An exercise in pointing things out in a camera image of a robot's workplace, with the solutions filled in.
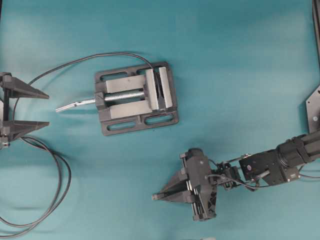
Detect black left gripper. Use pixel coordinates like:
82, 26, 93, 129
0, 72, 50, 150

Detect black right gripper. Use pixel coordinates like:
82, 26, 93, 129
151, 148, 217, 221

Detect black USB extension cable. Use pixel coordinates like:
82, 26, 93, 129
0, 51, 163, 230

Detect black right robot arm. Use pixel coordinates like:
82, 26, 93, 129
152, 131, 320, 221

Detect black bench vise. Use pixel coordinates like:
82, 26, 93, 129
94, 61, 179, 136

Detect silver vise crank handle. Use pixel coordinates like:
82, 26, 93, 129
55, 99, 95, 113

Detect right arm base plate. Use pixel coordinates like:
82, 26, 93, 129
305, 86, 320, 133

